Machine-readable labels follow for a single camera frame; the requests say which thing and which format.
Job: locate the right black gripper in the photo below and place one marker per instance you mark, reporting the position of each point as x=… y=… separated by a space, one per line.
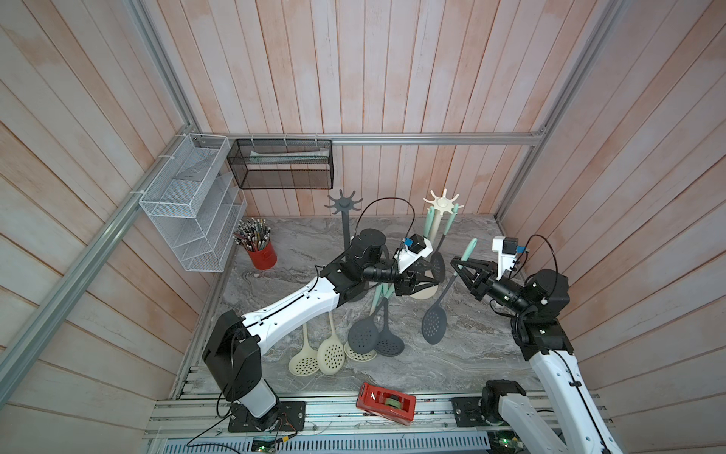
x=485 y=285

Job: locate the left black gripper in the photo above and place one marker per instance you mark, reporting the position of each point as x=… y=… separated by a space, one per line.
x=407 y=286

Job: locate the grey skimmer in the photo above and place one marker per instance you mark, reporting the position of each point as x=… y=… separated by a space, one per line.
x=429 y=221
x=388 y=344
x=435 y=322
x=437 y=261

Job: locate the cream skimmer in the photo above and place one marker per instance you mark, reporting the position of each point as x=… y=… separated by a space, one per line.
x=354 y=356
x=305 y=362
x=331 y=355

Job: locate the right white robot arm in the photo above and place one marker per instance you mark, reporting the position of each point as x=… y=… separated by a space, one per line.
x=547 y=349

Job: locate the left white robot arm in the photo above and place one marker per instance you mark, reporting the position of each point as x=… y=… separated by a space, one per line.
x=235 y=348

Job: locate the cream utensil rack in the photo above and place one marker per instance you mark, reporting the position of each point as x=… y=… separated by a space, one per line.
x=443 y=206

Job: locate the dark grey utensil rack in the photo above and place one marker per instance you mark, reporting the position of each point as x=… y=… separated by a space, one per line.
x=343 y=205

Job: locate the grey solid spoon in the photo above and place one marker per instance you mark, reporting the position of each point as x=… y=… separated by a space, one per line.
x=363 y=334

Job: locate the red tape dispenser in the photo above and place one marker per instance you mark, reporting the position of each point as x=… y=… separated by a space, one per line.
x=392 y=405

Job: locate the red pencil cup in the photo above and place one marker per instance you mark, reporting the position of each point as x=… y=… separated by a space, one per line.
x=253 y=235

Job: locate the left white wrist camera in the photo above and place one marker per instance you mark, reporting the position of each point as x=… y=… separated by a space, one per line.
x=415 y=247

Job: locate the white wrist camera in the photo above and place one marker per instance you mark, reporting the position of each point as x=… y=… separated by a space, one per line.
x=415 y=247
x=506 y=248

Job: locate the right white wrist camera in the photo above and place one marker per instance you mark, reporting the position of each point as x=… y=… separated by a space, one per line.
x=506 y=248

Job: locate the black mesh wall basket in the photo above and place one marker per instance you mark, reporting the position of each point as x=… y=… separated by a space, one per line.
x=282 y=163

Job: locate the white wire mesh shelf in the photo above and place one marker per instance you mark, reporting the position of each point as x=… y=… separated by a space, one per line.
x=195 y=204

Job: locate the aluminium frame rail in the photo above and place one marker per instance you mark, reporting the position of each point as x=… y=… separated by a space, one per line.
x=406 y=139

